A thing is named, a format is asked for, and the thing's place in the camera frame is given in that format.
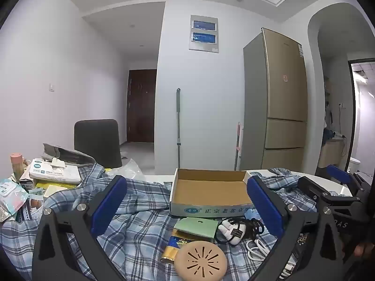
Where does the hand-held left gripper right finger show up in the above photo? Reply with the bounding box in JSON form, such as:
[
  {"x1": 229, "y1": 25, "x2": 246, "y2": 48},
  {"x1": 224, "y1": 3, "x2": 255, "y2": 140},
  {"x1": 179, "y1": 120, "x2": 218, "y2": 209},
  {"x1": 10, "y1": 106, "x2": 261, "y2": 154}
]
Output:
[{"x1": 246, "y1": 175, "x2": 345, "y2": 281}]

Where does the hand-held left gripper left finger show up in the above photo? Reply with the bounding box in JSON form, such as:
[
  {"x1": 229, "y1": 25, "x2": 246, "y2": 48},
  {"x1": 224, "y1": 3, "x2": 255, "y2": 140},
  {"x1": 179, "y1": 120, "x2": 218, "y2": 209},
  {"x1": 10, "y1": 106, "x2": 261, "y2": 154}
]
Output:
[{"x1": 32, "y1": 175, "x2": 128, "y2": 281}]

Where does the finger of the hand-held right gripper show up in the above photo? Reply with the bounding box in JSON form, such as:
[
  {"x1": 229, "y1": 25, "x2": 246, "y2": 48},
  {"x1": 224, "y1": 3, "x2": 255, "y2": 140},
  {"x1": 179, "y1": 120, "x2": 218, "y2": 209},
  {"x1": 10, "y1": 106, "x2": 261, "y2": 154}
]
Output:
[
  {"x1": 297, "y1": 176, "x2": 364, "y2": 211},
  {"x1": 326, "y1": 164, "x2": 365, "y2": 188}
]

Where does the white cable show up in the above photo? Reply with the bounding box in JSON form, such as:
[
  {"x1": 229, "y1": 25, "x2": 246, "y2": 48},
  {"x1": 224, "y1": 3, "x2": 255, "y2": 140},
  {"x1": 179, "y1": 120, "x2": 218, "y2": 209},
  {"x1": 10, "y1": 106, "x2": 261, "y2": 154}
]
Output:
[{"x1": 245, "y1": 238, "x2": 296, "y2": 280}]

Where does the white plush hair tie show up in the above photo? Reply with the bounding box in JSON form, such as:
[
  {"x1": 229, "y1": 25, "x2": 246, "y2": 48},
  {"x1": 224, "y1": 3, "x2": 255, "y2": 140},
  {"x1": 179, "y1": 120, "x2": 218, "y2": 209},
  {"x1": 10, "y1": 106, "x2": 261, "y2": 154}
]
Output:
[{"x1": 218, "y1": 219, "x2": 245, "y2": 245}]

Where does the black packet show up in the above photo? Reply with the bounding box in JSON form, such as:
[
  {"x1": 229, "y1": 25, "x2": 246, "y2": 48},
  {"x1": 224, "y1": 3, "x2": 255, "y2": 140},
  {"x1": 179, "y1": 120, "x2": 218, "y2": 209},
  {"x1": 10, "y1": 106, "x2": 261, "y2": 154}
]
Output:
[{"x1": 289, "y1": 230, "x2": 312, "y2": 258}]

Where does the cardboard box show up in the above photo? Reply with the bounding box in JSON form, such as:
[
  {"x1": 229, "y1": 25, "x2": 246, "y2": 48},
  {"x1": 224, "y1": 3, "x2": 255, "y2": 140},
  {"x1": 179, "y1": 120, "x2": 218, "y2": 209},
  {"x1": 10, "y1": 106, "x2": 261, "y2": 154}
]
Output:
[{"x1": 169, "y1": 168, "x2": 258, "y2": 218}]

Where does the green packet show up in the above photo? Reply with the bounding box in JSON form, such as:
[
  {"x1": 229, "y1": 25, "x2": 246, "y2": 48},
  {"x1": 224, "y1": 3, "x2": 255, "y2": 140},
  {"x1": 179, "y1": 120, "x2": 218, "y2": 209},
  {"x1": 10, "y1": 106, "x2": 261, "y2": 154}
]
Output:
[{"x1": 173, "y1": 217, "x2": 220, "y2": 238}]

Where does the gold and blue packet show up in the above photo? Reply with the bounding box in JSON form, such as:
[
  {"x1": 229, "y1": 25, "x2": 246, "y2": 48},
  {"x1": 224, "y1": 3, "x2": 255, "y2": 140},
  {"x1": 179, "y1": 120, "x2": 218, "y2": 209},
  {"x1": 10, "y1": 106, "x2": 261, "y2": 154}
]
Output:
[{"x1": 160, "y1": 230, "x2": 194, "y2": 265}]

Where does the tan perforated round disc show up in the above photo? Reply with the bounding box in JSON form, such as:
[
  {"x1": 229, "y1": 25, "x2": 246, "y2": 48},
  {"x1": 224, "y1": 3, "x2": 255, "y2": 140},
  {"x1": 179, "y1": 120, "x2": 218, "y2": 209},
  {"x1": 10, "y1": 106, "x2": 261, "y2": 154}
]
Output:
[{"x1": 174, "y1": 241, "x2": 227, "y2": 278}]

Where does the person's right hand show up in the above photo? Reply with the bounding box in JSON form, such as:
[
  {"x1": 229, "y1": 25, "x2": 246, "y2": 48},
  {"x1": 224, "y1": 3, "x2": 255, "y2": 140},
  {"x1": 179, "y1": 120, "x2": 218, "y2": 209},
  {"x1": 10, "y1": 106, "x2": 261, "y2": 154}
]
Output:
[{"x1": 353, "y1": 237, "x2": 374, "y2": 258}]

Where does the beige cabinet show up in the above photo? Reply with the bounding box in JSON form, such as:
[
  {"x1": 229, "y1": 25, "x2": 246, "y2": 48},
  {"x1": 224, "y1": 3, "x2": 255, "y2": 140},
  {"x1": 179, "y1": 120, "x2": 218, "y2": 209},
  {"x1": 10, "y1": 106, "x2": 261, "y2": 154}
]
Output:
[{"x1": 318, "y1": 137, "x2": 348, "y2": 169}]

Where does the blue plaid shirt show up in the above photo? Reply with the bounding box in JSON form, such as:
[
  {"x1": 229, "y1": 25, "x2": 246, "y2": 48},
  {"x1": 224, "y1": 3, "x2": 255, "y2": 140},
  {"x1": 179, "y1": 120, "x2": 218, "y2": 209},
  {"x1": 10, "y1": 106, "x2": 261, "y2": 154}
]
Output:
[{"x1": 0, "y1": 162, "x2": 320, "y2": 281}]

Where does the clear plastic bag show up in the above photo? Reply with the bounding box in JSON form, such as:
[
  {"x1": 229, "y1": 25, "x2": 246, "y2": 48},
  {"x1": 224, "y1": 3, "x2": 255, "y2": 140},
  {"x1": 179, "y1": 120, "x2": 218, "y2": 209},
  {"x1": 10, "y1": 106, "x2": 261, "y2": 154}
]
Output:
[{"x1": 107, "y1": 159, "x2": 146, "y2": 182}]

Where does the yellow pad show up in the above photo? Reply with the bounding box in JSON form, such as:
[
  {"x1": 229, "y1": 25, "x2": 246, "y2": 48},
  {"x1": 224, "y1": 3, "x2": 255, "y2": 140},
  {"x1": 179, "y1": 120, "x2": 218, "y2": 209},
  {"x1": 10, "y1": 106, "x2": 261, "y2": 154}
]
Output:
[{"x1": 35, "y1": 181, "x2": 81, "y2": 198}]

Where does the dark grey chair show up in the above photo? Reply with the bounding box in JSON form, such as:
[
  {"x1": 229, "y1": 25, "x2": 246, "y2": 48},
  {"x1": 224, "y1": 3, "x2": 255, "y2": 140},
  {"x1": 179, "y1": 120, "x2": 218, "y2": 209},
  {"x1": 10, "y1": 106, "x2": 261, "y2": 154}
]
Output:
[{"x1": 74, "y1": 119, "x2": 123, "y2": 169}]

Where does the white tissue box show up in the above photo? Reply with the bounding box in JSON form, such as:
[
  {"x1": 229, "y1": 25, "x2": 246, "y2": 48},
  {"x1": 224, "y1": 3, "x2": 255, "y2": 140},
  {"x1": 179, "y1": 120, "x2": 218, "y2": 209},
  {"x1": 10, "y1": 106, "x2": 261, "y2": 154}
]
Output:
[{"x1": 19, "y1": 158, "x2": 83, "y2": 189}]

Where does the grey bag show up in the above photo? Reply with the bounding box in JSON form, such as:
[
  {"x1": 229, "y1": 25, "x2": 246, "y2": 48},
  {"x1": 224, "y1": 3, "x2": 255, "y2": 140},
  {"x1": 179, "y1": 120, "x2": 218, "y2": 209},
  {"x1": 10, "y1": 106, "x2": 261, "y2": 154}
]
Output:
[{"x1": 41, "y1": 143, "x2": 97, "y2": 167}]

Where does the pastel snack packet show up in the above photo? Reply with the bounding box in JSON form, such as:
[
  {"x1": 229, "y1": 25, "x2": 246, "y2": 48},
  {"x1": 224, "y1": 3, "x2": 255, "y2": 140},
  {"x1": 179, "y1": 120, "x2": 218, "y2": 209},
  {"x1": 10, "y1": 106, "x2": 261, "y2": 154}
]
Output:
[{"x1": 0, "y1": 178, "x2": 30, "y2": 223}]

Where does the gold refrigerator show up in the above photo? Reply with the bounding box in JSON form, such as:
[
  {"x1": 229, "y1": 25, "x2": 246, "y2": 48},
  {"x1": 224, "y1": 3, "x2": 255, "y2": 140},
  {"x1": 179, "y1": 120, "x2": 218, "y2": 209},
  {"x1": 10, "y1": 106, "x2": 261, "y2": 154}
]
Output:
[{"x1": 240, "y1": 28, "x2": 308, "y2": 172}]

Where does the pink bottle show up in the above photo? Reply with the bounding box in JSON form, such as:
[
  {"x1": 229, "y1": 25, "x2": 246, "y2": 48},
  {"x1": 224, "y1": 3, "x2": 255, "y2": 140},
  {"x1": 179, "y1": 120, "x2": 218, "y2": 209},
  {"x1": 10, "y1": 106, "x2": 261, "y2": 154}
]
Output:
[{"x1": 10, "y1": 153, "x2": 25, "y2": 179}]

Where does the dark wooden door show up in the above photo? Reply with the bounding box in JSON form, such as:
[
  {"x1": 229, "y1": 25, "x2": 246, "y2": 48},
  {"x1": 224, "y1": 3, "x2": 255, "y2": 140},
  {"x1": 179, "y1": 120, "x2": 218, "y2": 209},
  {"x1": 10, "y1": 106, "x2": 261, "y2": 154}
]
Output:
[{"x1": 127, "y1": 69, "x2": 157, "y2": 143}]

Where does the pink mop handle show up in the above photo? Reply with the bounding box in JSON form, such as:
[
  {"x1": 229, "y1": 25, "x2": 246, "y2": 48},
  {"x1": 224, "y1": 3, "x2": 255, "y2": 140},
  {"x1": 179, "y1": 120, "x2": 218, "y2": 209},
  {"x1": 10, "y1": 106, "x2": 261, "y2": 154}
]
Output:
[{"x1": 233, "y1": 121, "x2": 244, "y2": 172}]

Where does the grey mop handle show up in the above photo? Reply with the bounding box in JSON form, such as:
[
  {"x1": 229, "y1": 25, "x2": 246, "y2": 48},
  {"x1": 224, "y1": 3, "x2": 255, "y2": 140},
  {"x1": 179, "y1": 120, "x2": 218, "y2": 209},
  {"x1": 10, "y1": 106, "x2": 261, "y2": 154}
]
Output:
[{"x1": 175, "y1": 88, "x2": 183, "y2": 169}]

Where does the wall electrical panel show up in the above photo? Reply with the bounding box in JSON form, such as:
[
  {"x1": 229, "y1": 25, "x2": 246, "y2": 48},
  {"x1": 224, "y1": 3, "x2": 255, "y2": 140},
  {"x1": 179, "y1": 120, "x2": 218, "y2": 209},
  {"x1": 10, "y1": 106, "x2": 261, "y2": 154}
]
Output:
[{"x1": 189, "y1": 15, "x2": 220, "y2": 53}]

